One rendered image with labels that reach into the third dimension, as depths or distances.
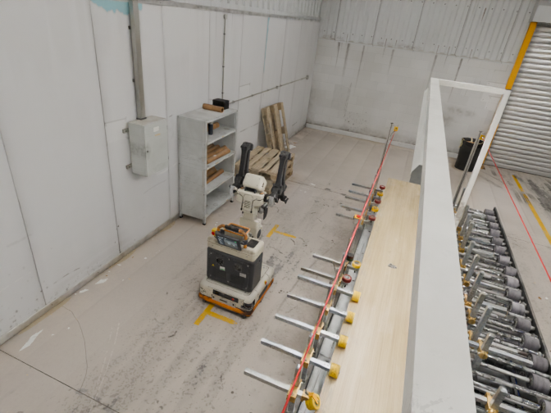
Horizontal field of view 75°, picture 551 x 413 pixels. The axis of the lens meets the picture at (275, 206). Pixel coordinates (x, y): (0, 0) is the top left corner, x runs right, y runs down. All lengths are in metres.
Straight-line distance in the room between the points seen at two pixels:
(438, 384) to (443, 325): 0.11
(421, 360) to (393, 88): 10.00
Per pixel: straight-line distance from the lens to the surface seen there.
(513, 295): 3.97
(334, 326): 3.16
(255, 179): 3.63
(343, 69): 10.55
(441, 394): 0.51
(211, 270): 3.87
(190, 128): 4.93
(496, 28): 10.41
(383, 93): 10.44
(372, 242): 3.79
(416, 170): 1.51
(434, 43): 10.33
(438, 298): 0.64
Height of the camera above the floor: 2.83
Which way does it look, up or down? 28 degrees down
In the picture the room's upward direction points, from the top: 7 degrees clockwise
